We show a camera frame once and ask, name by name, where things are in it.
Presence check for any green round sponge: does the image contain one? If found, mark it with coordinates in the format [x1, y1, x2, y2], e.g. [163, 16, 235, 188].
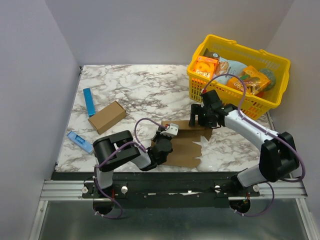
[259, 68, 276, 92]

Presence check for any brown cardboard box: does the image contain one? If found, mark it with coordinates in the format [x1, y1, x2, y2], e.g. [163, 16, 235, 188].
[161, 120, 212, 168]
[88, 101, 127, 135]

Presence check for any long blue box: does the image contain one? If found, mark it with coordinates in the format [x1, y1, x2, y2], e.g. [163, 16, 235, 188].
[83, 88, 96, 118]

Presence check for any orange snack box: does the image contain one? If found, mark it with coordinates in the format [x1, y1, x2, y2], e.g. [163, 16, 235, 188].
[192, 56, 219, 80]

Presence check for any aluminium frame rail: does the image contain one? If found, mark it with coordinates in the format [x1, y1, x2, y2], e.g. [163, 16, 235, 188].
[40, 180, 308, 201]

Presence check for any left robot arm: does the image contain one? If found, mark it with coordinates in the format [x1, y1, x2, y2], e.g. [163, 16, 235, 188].
[93, 130, 173, 198]

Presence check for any light blue chips bag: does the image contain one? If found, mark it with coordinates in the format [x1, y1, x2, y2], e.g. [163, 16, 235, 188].
[212, 57, 247, 85]

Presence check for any orange gummy candy bag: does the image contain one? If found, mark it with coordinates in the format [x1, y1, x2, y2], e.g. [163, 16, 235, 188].
[226, 65, 272, 95]

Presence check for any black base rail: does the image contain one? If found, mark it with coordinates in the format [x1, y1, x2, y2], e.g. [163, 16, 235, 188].
[51, 172, 260, 210]

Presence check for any folded brown cardboard box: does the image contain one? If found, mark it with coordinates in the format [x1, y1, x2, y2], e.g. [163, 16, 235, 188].
[88, 101, 127, 135]

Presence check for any yellow plastic basket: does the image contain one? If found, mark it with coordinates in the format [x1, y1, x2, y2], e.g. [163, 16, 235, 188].
[186, 34, 292, 123]

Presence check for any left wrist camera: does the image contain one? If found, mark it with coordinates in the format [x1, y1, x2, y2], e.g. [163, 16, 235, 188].
[160, 123, 179, 138]

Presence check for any dark snack packet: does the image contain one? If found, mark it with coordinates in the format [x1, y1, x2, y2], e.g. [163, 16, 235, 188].
[203, 48, 220, 59]

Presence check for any small blue box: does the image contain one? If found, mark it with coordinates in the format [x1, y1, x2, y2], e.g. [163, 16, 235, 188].
[67, 131, 94, 154]

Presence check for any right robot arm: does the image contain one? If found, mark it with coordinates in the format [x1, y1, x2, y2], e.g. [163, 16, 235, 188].
[189, 90, 300, 196]

